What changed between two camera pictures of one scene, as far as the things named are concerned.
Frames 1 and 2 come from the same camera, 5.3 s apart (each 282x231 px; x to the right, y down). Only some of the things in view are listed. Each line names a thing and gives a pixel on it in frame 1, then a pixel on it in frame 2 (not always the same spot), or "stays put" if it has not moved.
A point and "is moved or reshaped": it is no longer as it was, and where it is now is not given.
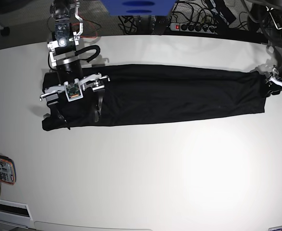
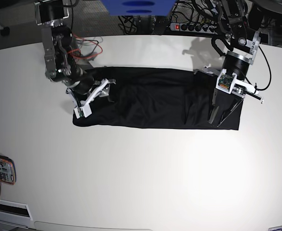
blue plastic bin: x=139 y=7 stays put
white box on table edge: x=14 y=213 stays put
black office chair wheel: x=6 y=32 stays put
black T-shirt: x=145 y=93 is moved or reshaped
